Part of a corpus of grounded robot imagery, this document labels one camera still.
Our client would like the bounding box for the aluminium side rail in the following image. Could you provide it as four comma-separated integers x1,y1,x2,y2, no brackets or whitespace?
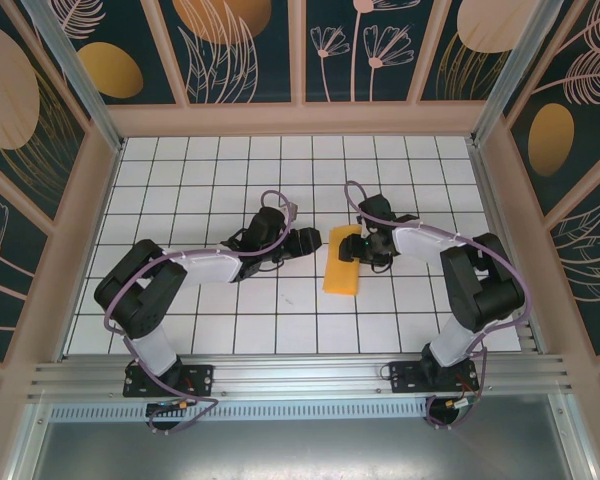
467,139,549,357

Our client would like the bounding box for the grey metal sheet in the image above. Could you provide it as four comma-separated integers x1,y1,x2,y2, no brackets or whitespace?
24,418,581,480

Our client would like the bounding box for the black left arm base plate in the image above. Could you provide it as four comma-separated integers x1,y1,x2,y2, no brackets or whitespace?
123,363,216,399

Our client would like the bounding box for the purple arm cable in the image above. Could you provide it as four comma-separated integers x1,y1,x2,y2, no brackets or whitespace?
103,189,301,437
343,180,527,431

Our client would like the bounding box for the aluminium frame post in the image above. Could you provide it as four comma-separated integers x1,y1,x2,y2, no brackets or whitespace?
20,0,127,155
470,0,565,149

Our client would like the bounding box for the orange cloth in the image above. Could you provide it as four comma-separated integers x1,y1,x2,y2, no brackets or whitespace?
321,223,362,297

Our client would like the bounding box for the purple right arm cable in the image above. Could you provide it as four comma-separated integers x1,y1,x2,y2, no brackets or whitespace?
343,180,527,431

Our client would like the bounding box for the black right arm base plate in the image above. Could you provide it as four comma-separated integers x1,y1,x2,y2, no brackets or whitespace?
388,360,481,396

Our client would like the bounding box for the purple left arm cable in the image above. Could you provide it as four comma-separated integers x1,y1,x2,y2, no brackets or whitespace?
103,189,301,437

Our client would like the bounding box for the aluminium mounting rail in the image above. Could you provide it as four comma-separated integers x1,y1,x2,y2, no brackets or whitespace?
27,353,576,401

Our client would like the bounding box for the slotted grey cable duct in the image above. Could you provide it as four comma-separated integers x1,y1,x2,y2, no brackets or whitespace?
49,404,431,421

